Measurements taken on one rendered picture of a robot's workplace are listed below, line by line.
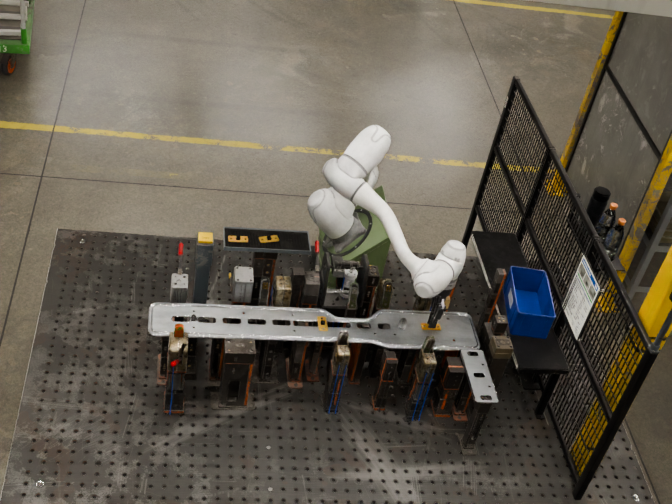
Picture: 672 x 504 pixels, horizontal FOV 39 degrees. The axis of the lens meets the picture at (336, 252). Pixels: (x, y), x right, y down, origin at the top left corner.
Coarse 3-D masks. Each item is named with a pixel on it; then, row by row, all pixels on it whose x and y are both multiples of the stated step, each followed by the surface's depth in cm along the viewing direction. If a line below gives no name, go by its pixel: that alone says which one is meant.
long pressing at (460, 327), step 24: (168, 312) 388; (192, 312) 390; (216, 312) 392; (240, 312) 394; (264, 312) 397; (288, 312) 399; (312, 312) 401; (384, 312) 408; (408, 312) 411; (456, 312) 415; (168, 336) 379; (192, 336) 380; (216, 336) 382; (240, 336) 384; (264, 336) 386; (288, 336) 388; (312, 336) 390; (336, 336) 393; (360, 336) 395; (384, 336) 397; (408, 336) 399; (456, 336) 404
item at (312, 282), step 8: (304, 272) 408; (312, 272) 410; (304, 280) 406; (312, 280) 405; (304, 288) 407; (312, 288) 405; (304, 296) 407; (312, 296) 408; (304, 304) 411; (312, 304) 411
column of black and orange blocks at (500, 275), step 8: (496, 272) 413; (504, 272) 411; (496, 280) 412; (504, 280) 412; (496, 288) 415; (488, 296) 422; (496, 296) 417; (488, 304) 421; (488, 312) 425; (480, 320) 430; (488, 320) 427; (480, 328) 430; (472, 352) 439
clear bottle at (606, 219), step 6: (612, 204) 386; (606, 210) 389; (612, 210) 386; (600, 216) 391; (606, 216) 388; (612, 216) 387; (600, 222) 390; (606, 222) 388; (612, 222) 388; (600, 228) 391; (606, 228) 390; (600, 234) 392; (606, 234) 392
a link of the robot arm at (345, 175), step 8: (328, 160) 393; (336, 160) 392; (344, 160) 389; (352, 160) 388; (328, 168) 390; (336, 168) 389; (344, 168) 388; (352, 168) 388; (360, 168) 388; (328, 176) 390; (336, 176) 388; (344, 176) 388; (352, 176) 387; (360, 176) 389; (336, 184) 389; (344, 184) 387; (352, 184) 387; (360, 184) 387; (344, 192) 389; (352, 192) 387
